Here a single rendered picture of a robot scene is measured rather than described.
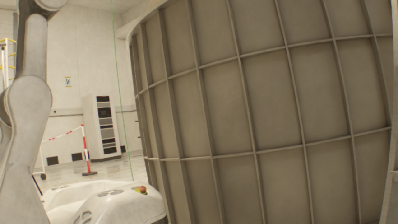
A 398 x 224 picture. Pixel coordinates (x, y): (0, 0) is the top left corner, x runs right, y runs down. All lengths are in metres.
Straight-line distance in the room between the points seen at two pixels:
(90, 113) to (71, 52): 2.18
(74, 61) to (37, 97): 8.80
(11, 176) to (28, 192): 0.07
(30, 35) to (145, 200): 0.68
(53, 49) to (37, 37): 8.44
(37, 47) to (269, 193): 1.02
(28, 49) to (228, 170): 0.90
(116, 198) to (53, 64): 8.59
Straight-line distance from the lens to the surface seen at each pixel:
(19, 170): 0.92
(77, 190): 1.28
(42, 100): 0.98
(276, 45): 1.18
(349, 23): 1.27
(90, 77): 9.92
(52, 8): 1.13
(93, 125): 8.75
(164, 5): 1.47
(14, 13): 9.37
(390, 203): 0.95
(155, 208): 1.00
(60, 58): 9.56
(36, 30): 1.10
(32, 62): 1.05
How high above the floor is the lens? 0.53
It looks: 4 degrees up
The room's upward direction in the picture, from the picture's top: 9 degrees counter-clockwise
